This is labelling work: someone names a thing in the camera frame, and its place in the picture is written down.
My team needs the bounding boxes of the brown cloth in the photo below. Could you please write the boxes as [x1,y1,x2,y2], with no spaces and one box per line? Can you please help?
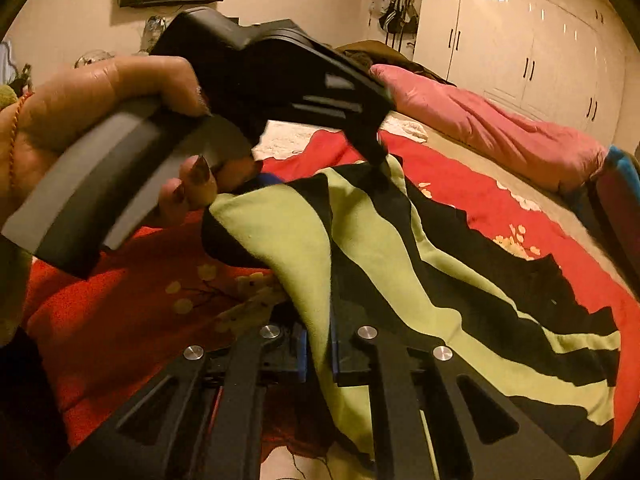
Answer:
[337,40,453,86]

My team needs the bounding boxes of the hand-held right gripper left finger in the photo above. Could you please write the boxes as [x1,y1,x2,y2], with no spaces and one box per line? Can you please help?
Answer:
[57,322,310,480]

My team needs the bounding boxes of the orange thread bracelet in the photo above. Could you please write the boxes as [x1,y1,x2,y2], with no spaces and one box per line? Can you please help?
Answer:
[7,91,35,191]

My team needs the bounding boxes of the hanging bags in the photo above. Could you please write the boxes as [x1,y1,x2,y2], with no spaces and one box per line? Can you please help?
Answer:
[377,0,421,36]

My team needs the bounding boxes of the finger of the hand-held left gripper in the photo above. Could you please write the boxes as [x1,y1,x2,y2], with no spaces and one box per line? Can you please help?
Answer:
[250,160,288,191]
[352,125,396,187]

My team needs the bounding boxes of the red floral blanket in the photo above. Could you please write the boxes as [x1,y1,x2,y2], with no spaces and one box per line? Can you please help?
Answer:
[22,110,640,480]

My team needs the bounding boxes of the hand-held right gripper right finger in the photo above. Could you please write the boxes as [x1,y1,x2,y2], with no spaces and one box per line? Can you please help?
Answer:
[330,320,581,480]

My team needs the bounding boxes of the green black striped sweater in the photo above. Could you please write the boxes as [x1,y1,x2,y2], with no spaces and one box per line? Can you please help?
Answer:
[202,152,621,480]

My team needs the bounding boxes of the multicolour striped pillow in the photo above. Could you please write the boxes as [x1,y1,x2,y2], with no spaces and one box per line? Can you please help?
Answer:
[575,145,640,281]

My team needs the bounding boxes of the pink duvet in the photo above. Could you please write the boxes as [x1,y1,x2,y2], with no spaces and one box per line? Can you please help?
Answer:
[370,63,608,193]

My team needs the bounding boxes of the glass bowl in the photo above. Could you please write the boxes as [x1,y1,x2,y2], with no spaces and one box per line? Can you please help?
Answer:
[75,49,116,68]

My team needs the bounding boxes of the white wardrobe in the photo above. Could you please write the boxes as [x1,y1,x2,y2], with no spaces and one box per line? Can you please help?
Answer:
[412,0,628,133]

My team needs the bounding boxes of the person's left hand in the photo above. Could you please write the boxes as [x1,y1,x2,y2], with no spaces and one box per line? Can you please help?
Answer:
[12,55,263,226]

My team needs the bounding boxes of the glass vase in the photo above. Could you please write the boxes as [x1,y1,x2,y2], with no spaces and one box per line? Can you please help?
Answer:
[145,15,168,53]

